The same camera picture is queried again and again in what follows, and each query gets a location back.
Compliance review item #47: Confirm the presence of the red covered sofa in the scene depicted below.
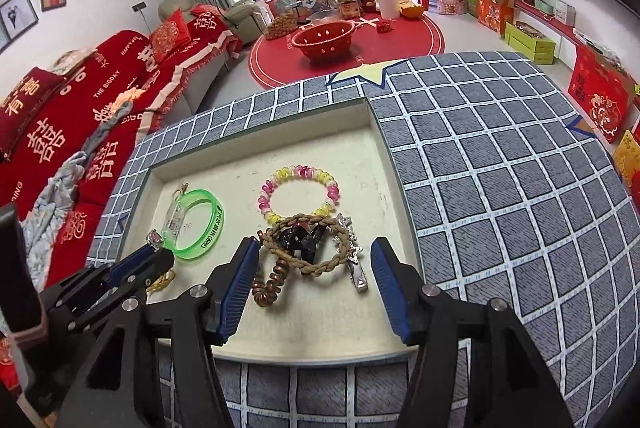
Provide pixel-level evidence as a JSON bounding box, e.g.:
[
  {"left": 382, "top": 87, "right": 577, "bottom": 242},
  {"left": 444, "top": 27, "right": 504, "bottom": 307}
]
[{"left": 0, "top": 28, "right": 246, "bottom": 309}]

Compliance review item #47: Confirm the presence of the thin gold bracelet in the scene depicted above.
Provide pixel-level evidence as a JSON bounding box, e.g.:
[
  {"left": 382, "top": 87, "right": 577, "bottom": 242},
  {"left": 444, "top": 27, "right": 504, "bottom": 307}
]
[{"left": 146, "top": 269, "right": 177, "bottom": 295}]

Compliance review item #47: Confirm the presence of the clear plastic clip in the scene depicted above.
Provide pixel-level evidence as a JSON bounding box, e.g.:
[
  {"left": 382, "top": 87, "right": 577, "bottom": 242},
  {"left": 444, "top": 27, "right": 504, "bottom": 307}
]
[{"left": 161, "top": 193, "right": 190, "bottom": 243}]

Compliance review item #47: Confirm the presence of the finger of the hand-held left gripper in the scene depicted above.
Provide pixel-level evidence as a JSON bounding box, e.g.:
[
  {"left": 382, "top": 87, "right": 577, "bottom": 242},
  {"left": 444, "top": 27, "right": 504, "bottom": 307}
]
[
  {"left": 42, "top": 244, "right": 163, "bottom": 325},
  {"left": 50, "top": 251, "right": 177, "bottom": 335}
]

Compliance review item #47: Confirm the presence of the pink yellow spiral hair tie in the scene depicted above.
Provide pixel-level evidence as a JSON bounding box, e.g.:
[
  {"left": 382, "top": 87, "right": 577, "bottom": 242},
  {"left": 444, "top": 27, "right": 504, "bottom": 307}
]
[{"left": 257, "top": 165, "right": 340, "bottom": 225}]

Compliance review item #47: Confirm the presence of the brown spiral hair tie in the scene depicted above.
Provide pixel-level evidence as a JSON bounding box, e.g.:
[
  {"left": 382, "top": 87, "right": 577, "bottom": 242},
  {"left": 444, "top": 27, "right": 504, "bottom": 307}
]
[{"left": 251, "top": 253, "right": 291, "bottom": 308}]

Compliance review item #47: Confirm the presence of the pale green armchair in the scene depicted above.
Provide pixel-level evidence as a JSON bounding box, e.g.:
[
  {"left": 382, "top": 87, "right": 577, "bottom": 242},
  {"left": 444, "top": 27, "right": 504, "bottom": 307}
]
[{"left": 159, "top": 0, "right": 271, "bottom": 44}]

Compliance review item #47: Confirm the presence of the clear plastic jar of nuts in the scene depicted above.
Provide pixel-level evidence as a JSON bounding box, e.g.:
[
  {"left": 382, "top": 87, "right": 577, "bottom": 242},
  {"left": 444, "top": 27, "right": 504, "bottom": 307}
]
[{"left": 267, "top": 0, "right": 296, "bottom": 40}]

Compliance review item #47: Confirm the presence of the red plastic colander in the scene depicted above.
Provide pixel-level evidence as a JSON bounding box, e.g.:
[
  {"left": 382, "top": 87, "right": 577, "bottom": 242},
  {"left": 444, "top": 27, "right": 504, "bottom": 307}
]
[{"left": 291, "top": 21, "right": 357, "bottom": 62}]

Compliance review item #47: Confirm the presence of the stack of green boxes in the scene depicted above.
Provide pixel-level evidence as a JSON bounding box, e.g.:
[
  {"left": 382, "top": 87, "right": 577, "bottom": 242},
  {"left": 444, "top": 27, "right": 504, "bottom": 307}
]
[{"left": 504, "top": 22, "right": 557, "bottom": 64}]

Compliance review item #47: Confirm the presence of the dark red cushion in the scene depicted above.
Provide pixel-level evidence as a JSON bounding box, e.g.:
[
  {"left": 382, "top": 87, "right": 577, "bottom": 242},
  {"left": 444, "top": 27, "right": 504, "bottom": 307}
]
[{"left": 0, "top": 67, "right": 68, "bottom": 159}]

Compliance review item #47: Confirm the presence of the braided rope bracelet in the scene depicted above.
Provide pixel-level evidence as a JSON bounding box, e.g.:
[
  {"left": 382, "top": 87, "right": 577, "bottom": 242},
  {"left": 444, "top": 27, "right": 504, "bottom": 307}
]
[{"left": 261, "top": 214, "right": 352, "bottom": 280}]

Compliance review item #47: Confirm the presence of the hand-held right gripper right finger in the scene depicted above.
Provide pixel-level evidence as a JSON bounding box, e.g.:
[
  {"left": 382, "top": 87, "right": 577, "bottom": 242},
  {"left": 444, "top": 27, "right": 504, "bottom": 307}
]
[{"left": 370, "top": 237, "right": 576, "bottom": 428}]

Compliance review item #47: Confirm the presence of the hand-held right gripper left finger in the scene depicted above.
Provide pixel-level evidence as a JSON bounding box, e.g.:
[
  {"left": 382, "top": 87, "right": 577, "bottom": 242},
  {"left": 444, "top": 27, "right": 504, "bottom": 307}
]
[{"left": 52, "top": 235, "right": 262, "bottom": 428}]

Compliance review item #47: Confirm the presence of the orange gift box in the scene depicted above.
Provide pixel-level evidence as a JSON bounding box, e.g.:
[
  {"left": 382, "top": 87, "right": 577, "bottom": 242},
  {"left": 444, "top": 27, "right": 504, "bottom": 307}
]
[{"left": 475, "top": 0, "right": 516, "bottom": 34}]

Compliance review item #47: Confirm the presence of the red lettered cushion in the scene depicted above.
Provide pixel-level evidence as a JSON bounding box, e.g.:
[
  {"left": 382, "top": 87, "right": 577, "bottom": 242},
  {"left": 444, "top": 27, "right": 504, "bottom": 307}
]
[{"left": 189, "top": 6, "right": 222, "bottom": 44}]

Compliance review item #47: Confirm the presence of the grey knotted cloth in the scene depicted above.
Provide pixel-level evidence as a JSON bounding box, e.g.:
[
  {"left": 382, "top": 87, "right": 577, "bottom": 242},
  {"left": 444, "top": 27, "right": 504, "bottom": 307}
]
[{"left": 20, "top": 101, "right": 136, "bottom": 294}]

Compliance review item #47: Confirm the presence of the framed wall photo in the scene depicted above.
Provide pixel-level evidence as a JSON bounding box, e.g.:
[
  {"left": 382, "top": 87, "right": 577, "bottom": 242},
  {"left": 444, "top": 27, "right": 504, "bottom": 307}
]
[{"left": 0, "top": 0, "right": 39, "bottom": 42}]

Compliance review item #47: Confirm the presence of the green plastic bangle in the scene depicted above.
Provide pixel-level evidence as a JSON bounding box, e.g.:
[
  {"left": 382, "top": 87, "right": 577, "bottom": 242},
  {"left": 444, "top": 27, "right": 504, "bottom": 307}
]
[{"left": 162, "top": 189, "right": 226, "bottom": 259}]

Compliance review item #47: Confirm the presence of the red patterned square cushion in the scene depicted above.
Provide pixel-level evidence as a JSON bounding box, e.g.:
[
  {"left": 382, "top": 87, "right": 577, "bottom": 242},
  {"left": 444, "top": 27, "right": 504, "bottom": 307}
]
[{"left": 149, "top": 8, "right": 193, "bottom": 62}]

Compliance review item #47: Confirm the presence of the red dragon print box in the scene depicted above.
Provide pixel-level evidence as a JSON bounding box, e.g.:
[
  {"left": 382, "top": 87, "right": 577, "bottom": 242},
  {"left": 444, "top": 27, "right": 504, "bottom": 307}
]
[{"left": 567, "top": 44, "right": 638, "bottom": 143}]

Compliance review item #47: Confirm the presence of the shallow white tray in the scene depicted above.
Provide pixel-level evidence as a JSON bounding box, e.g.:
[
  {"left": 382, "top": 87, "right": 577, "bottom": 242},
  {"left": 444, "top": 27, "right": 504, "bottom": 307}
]
[{"left": 107, "top": 97, "right": 426, "bottom": 366}]

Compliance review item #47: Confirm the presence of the black hair claw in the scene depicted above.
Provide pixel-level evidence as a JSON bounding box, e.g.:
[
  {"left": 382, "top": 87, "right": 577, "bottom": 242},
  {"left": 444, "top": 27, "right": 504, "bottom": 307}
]
[{"left": 277, "top": 223, "right": 326, "bottom": 265}]

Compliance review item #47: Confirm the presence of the yellow red box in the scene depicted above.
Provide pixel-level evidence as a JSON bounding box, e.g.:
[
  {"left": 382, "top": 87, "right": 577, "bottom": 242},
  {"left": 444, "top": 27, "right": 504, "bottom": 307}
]
[{"left": 612, "top": 131, "right": 640, "bottom": 199}]

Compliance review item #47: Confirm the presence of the silver star hair clip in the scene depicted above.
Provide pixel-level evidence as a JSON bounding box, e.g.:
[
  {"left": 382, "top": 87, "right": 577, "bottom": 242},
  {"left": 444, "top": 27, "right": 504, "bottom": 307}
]
[{"left": 336, "top": 212, "right": 370, "bottom": 294}]

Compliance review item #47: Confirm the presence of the round red coffee table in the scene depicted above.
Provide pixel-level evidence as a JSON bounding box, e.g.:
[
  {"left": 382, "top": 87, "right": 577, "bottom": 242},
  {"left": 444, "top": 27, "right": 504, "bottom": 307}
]
[{"left": 249, "top": 11, "right": 446, "bottom": 89}]

